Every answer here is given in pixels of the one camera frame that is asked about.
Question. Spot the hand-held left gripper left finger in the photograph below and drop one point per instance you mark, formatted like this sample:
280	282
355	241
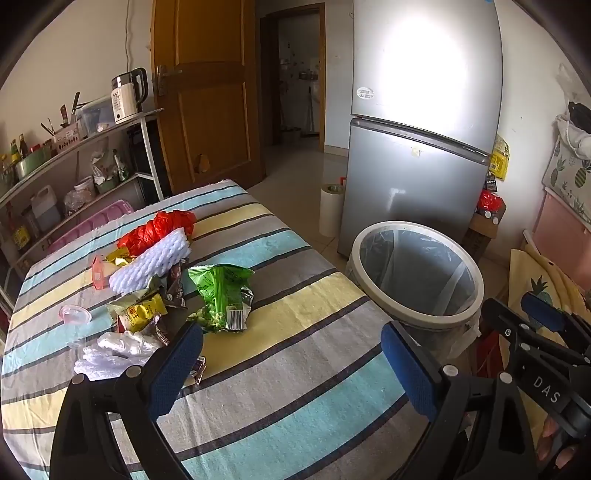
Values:
175	369

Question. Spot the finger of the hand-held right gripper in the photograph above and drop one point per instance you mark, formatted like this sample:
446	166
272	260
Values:
503	318
542	310

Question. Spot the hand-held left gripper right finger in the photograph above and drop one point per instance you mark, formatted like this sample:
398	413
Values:
406	364

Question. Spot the white round trash can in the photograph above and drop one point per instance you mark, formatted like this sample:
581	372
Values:
415	321

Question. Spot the yellow-green snack packet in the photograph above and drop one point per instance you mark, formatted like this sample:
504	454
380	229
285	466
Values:
138	314

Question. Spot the white plastic glove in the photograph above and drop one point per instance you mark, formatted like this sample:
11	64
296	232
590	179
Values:
111	350

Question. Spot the green snack packet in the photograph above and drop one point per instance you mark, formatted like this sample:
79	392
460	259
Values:
217	286

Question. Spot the white foam fruit net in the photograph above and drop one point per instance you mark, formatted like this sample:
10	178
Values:
147	267

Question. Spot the small yellow wrapper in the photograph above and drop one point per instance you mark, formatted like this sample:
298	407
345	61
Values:
117	256

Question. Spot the red plastic bag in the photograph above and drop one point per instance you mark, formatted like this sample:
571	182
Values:
152	230

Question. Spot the person's right hand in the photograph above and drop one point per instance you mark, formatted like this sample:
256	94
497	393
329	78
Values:
550	433

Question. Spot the red paper bag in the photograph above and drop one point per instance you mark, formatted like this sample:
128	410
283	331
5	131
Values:
490	350

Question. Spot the cardboard box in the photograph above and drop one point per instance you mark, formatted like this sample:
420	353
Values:
480	240

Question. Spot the pink cabinet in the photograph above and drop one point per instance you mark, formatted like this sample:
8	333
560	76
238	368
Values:
561	226

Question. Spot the clear plastic bin liner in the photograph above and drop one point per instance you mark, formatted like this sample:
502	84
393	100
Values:
415	272

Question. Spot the small red bag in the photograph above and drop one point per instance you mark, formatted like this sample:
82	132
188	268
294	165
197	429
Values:
489	201

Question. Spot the striped tablecloth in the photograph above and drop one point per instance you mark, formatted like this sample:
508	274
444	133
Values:
286	323

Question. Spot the dark hanging packets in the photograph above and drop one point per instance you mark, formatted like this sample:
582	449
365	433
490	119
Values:
490	183

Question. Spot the pineapple print hanging cloth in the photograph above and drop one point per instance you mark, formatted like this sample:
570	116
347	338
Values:
570	175

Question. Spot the yellow hanging packets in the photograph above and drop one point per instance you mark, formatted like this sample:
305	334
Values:
500	157

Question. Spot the pink plastic tray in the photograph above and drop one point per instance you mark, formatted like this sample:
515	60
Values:
92	226

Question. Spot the white paper roll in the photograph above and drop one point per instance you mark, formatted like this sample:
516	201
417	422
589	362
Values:
330	212

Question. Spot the white hanging bag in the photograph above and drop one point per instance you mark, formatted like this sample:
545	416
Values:
577	138

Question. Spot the silver refrigerator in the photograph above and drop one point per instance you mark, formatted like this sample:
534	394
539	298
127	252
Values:
415	161

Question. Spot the green bowl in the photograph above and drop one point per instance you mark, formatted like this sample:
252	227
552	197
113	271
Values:
107	186

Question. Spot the white lidded jar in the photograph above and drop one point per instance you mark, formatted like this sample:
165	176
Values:
85	187

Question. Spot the yellow label bottle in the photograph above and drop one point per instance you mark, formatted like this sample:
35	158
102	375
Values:
21	235

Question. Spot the white plastic jug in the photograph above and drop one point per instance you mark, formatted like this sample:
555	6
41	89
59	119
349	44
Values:
45	210

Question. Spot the green bottle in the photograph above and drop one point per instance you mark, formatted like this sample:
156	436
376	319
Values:
121	168

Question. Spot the crumpled plastic bags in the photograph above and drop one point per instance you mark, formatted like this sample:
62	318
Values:
101	166

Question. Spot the metal shelf rack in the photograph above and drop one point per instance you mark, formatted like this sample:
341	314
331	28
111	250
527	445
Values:
92	138

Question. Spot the green pot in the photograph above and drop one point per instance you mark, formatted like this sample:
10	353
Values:
34	164

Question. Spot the wooden door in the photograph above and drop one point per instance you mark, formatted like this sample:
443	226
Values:
207	115

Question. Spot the pink-white utensil box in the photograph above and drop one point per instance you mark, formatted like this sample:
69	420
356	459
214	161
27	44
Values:
68	136

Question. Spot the clear storage box blue lid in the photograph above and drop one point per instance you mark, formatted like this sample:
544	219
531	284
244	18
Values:
94	117

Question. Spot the dark sauce bottle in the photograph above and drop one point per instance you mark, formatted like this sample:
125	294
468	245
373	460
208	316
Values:
14	154
23	147

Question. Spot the white electric kettle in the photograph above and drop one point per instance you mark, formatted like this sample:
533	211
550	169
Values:
124	99

